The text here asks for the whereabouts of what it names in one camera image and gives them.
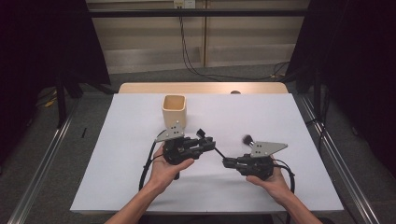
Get black metal stand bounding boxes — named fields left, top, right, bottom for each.
left=312, top=64, right=323, bottom=121
left=55, top=71, right=68, bottom=129

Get white table sheet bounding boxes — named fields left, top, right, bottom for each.
left=69, top=92, right=345, bottom=216

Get thick black powder brush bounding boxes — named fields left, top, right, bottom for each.
left=242, top=133, right=257, bottom=149

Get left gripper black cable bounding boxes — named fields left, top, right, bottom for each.
left=138, top=130, right=166, bottom=191

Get thin black makeup brush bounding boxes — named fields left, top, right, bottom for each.
left=195, top=128, right=226, bottom=161

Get metal floor rail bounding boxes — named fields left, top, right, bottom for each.
left=298, top=92, right=381, bottom=224
left=7, top=92, right=80, bottom=224

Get light wooden table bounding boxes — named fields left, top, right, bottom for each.
left=118, top=81, right=290, bottom=95

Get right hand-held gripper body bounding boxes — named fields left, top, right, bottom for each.
left=236, top=141, right=290, bottom=181

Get white wall socket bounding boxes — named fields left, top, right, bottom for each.
left=173, top=0, right=196, bottom=9

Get black floor cables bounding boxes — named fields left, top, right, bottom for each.
left=306, top=90, right=332, bottom=154

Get black horizontal bar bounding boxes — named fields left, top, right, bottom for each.
left=88, top=8, right=309, bottom=19

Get person's left hand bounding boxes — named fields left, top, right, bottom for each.
left=148, top=144, right=196, bottom=191

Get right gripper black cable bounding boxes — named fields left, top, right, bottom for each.
left=273, top=158, right=297, bottom=196

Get black curtain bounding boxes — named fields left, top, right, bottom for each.
left=0, top=0, right=112, bottom=166
left=284, top=0, right=396, bottom=178

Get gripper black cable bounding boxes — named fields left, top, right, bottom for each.
left=273, top=158, right=297, bottom=196
left=138, top=130, right=166, bottom=191

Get beige wooden holder cup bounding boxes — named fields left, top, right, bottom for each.
left=162, top=94, right=188, bottom=131

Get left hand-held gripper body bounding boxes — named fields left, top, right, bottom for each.
left=154, top=120, right=205, bottom=166

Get black wall cable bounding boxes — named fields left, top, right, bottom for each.
left=177, top=6, right=290, bottom=82

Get person's right hand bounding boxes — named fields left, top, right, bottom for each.
left=246, top=156, right=295, bottom=205

